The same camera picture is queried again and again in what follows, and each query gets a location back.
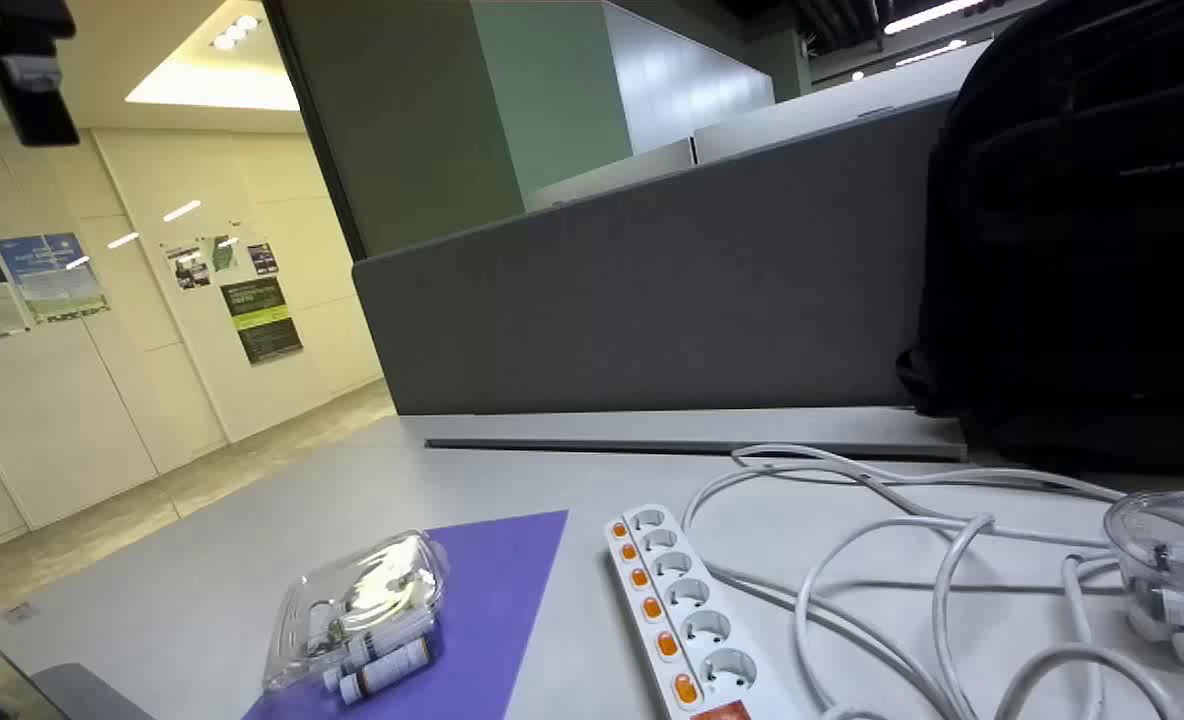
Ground green pillar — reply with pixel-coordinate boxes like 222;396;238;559
265;0;637;266

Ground black backpack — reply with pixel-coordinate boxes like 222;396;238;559
891;0;1184;482

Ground clear plastic pack white adapters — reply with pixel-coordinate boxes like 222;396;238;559
258;530;450;709

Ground purple cloth mat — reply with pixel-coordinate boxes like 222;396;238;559
242;508;570;720

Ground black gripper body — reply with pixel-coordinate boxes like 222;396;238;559
0;0;78;61

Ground fluorescent ceiling tube light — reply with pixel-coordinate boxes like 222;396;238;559
878;0;991;39

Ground dark green wall poster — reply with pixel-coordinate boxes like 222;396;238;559
220;273;308;370

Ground white power adapter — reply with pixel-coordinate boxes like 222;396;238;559
1098;484;1184;681

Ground gray partition panel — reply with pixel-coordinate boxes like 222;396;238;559
349;97;971;421

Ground white power strip orange switches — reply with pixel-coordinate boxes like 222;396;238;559
600;500;810;720

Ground square ceiling light panel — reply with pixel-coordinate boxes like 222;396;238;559
124;0;302;117

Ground blue green wall poster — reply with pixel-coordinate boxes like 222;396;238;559
0;232;112;328

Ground white power cable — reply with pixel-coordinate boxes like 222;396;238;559
678;442;1184;720

